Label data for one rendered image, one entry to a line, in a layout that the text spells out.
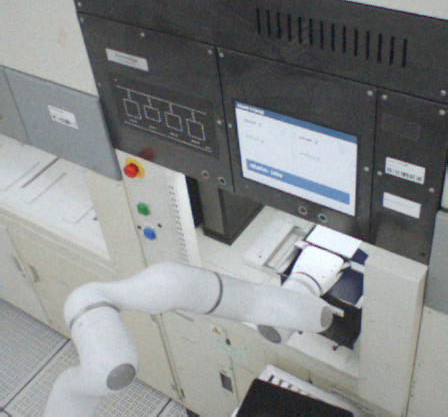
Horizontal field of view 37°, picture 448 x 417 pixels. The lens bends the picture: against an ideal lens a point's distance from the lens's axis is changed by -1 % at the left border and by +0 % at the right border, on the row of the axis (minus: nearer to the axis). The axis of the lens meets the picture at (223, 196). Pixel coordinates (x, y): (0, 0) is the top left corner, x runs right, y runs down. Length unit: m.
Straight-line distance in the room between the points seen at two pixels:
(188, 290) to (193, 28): 0.53
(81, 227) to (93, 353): 1.24
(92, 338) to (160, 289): 0.15
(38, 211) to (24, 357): 0.91
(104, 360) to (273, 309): 0.38
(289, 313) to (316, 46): 0.55
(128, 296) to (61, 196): 1.38
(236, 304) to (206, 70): 0.49
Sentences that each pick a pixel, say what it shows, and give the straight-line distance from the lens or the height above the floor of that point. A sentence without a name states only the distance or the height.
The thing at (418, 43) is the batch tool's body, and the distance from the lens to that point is 1.15.
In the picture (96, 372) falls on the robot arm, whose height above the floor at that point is 1.48.
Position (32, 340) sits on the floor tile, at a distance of 3.30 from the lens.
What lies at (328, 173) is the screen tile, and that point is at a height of 1.57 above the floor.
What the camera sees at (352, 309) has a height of 1.16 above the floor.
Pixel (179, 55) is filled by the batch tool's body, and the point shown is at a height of 1.76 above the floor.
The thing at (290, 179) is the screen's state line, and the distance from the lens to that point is 1.46.
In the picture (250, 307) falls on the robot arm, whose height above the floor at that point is 1.38.
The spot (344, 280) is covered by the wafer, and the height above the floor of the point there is 1.12.
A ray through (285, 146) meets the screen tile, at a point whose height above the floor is 1.60.
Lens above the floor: 2.47
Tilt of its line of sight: 42 degrees down
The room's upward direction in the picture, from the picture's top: 8 degrees counter-clockwise
